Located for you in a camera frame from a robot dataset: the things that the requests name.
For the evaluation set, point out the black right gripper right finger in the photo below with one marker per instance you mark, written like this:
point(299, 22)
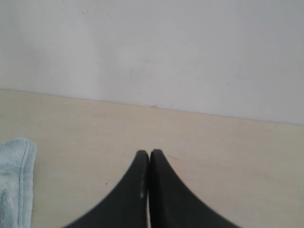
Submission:
point(171, 202)

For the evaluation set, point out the light blue terry towel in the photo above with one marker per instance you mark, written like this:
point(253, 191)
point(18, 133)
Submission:
point(17, 158)

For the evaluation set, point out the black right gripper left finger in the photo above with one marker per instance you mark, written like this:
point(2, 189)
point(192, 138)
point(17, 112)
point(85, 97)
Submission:
point(126, 205)

